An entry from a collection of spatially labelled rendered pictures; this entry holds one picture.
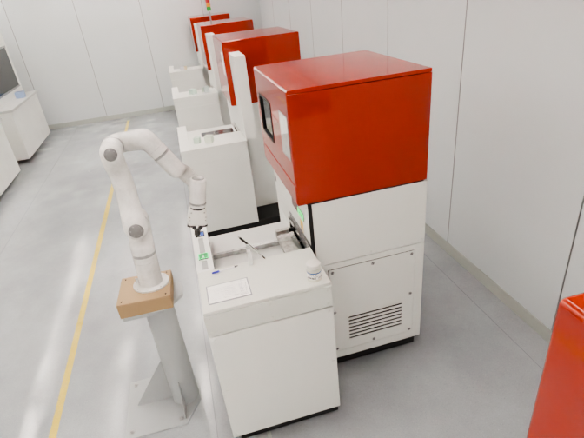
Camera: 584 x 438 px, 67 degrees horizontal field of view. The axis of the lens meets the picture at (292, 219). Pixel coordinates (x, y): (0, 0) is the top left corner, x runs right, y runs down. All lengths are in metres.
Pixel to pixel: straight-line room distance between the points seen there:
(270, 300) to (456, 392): 1.39
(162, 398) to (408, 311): 1.65
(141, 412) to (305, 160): 1.87
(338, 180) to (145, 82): 8.25
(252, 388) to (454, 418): 1.17
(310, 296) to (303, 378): 0.54
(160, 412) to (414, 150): 2.16
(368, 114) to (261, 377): 1.44
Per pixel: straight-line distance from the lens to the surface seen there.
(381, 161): 2.37
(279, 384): 2.50
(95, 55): 10.25
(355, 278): 2.65
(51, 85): 10.49
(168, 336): 2.66
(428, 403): 2.92
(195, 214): 2.35
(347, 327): 2.86
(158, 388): 3.05
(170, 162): 2.22
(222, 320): 2.13
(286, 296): 2.12
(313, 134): 2.17
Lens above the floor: 2.26
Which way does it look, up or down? 28 degrees down
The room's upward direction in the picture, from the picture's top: 6 degrees counter-clockwise
